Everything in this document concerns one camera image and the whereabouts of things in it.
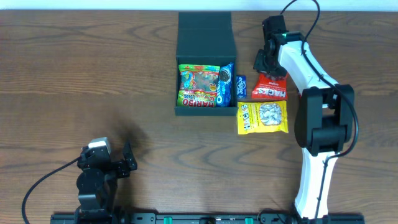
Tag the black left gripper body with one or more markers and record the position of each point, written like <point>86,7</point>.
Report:
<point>121,168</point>

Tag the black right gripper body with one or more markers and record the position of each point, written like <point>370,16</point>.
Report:
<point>268,66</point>

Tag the red Hacks candy bag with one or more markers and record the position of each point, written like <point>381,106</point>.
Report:
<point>269,89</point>

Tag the blue Oreo cookie pack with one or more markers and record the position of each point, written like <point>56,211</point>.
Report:
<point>224,86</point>

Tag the yellow Hacks candy bag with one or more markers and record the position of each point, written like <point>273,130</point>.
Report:
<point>262,117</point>

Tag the dark green box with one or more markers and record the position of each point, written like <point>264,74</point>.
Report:
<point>206,38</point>

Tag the green Haribo gummy bag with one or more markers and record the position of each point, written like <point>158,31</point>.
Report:
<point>198,85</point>

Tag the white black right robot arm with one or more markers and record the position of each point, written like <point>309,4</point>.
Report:
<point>325,120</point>

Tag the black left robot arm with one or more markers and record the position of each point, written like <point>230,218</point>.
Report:
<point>98,182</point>

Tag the blue Eclipse mint box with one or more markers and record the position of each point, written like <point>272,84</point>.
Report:
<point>241,89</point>

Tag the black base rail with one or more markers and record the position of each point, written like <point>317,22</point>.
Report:
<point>151,218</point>

